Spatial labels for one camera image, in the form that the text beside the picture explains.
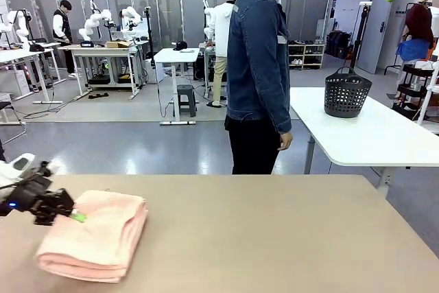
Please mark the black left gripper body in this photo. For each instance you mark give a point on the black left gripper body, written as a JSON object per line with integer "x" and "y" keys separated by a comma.
{"x": 24, "y": 197}

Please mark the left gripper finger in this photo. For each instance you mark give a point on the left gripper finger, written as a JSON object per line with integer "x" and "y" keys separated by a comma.
{"x": 46, "y": 217}
{"x": 63, "y": 202}

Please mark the pink towel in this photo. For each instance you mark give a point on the pink towel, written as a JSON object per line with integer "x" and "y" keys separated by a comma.
{"x": 96, "y": 234}

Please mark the black perforated laundry basket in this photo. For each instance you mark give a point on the black perforated laundry basket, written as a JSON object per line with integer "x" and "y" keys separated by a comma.
{"x": 346, "y": 111}

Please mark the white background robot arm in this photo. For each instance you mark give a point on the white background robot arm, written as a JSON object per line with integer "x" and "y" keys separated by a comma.
{"x": 21, "y": 23}
{"x": 90, "y": 25}
{"x": 208, "y": 15}
{"x": 132, "y": 15}

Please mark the person's right hand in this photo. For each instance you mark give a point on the person's right hand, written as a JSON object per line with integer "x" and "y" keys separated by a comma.
{"x": 285, "y": 141}

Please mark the black tripod stand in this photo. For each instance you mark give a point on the black tripod stand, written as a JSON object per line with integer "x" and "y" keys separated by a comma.
{"x": 360, "y": 39}

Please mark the blue cloth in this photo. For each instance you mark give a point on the blue cloth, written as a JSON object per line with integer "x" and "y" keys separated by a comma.
{"x": 413, "y": 49}

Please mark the black luggage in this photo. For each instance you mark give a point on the black luggage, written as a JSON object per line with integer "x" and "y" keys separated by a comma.
{"x": 337, "y": 44}

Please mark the black utility cart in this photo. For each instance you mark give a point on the black utility cart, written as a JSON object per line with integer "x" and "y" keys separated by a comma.
{"x": 416, "y": 70}

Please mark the black chair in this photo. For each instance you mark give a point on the black chair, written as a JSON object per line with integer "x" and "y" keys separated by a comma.
{"x": 5, "y": 105}

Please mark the white shoe rack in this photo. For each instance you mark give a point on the white shoe rack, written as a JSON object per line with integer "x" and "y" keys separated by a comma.
{"x": 305, "y": 45}

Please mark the person in denim jacket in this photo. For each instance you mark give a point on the person in denim jacket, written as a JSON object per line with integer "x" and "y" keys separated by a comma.
{"x": 257, "y": 49}

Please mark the white table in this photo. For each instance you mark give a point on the white table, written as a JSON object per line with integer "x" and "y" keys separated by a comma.
{"x": 360, "y": 135}

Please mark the long white robot desk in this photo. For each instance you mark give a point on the long white robot desk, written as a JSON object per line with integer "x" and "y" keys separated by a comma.
{"x": 103, "y": 49}

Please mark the black printed cap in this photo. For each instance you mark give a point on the black printed cap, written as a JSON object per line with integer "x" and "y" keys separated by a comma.
{"x": 87, "y": 44}

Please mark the flat cardboard box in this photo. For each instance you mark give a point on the flat cardboard box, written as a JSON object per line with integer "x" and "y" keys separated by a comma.
{"x": 118, "y": 44}

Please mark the grey plastic stool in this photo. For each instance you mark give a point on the grey plastic stool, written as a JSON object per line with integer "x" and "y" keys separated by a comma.
{"x": 187, "y": 88}

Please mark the person in varsity jacket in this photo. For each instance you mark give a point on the person in varsity jacket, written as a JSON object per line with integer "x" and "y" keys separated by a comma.
{"x": 61, "y": 25}

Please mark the person in white hoodie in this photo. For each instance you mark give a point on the person in white hoodie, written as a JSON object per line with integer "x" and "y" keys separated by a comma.
{"x": 221, "y": 29}

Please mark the small white standing desk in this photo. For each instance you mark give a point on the small white standing desk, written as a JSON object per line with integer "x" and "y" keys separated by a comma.
{"x": 176, "y": 56}

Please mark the plain black cap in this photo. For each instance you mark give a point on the plain black cap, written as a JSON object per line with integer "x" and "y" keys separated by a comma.
{"x": 181, "y": 46}

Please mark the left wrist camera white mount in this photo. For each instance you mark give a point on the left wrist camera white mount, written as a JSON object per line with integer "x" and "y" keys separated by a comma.
{"x": 51, "y": 169}

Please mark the black camera pole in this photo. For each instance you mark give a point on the black camera pole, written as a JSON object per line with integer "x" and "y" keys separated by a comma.
{"x": 148, "y": 32}

